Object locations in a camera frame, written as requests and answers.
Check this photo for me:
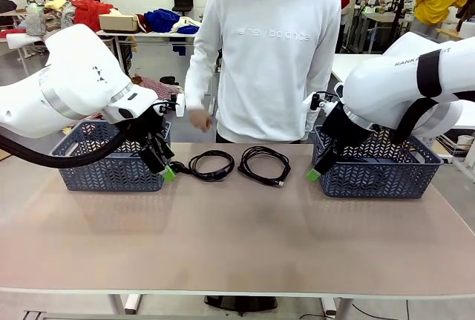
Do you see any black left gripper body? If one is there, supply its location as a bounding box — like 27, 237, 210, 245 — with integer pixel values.
139, 104, 171, 150

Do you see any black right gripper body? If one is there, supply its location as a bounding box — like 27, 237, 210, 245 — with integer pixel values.
321, 104, 372, 150

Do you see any black power cable with plug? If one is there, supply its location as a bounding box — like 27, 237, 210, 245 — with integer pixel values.
169, 150, 236, 182

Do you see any black USB cable coil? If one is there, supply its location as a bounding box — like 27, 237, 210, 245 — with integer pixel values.
237, 145, 291, 189

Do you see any person's left forearm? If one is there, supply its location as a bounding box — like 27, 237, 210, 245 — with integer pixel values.
303, 67, 335, 142

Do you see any person's right forearm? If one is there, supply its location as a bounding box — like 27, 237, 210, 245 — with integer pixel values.
184, 63, 220, 120

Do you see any person's right hand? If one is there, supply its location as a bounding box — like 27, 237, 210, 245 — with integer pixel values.
189, 108, 214, 134

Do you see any checkered cloth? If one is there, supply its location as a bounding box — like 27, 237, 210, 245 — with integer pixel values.
131, 74, 189, 105

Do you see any grey plastic lattice basket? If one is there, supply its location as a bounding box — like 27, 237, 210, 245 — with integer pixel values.
50, 119, 172, 192
310, 123, 445, 199

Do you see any person in white sweatshirt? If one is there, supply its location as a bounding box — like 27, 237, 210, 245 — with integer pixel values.
184, 0, 342, 145

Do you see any long white background table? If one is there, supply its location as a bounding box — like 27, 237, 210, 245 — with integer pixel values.
94, 29, 197, 76

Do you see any blue cloth pile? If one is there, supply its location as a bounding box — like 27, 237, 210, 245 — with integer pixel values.
143, 8, 200, 35

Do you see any cardboard box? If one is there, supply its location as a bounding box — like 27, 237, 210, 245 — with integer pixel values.
98, 13, 141, 33

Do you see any white table leg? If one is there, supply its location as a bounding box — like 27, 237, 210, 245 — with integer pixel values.
321, 295, 352, 320
107, 293, 144, 316

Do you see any red cloth pile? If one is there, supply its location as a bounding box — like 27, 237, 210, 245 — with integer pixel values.
71, 0, 119, 32

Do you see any black round floor base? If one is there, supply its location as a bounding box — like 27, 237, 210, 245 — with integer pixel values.
203, 295, 278, 313

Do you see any grey cloth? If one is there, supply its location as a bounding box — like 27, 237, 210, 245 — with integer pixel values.
24, 10, 48, 37

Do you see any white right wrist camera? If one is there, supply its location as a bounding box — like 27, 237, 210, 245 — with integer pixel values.
302, 91, 338, 114

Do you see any black corrugated cable hose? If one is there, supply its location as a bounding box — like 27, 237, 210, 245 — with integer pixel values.
0, 121, 149, 169

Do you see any white wire rack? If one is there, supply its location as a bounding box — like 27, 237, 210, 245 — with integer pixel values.
436, 129, 475, 172

